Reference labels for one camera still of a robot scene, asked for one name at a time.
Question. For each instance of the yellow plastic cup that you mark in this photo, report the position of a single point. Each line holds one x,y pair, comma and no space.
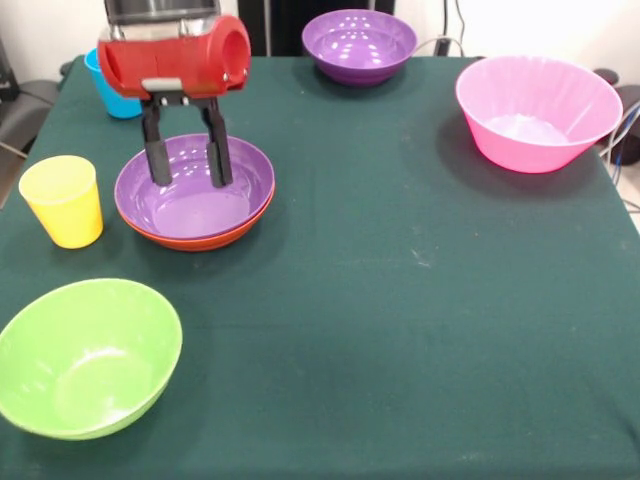
65,215

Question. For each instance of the green bowl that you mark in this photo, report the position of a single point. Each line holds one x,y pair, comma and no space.
100,350

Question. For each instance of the black small knob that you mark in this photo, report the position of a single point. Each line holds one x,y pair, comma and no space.
65,68

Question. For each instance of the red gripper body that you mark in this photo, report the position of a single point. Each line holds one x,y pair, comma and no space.
165,60

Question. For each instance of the purple rounded deep bowl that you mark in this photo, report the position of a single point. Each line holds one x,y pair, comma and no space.
359,42

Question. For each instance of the orange wide shallow bowl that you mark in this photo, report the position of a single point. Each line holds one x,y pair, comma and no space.
200,245

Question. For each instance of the pink large bowl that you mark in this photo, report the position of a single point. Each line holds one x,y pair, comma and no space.
535,110

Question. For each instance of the black rounded object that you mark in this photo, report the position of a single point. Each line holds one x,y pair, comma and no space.
606,76

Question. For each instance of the dark green table cloth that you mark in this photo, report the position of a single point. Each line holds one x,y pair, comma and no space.
450,375

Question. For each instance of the black bulky object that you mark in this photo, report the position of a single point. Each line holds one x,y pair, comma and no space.
629,97

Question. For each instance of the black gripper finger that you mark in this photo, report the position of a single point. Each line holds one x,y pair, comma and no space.
219,155
157,155

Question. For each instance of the purple wide shallow bowl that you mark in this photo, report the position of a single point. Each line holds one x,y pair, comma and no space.
200,210

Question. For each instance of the black power plug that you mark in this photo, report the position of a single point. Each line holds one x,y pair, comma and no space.
442,46

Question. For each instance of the black office chair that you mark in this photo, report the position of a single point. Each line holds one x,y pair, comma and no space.
30,100

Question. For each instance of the blue plastic cup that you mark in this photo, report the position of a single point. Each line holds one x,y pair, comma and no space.
117,106

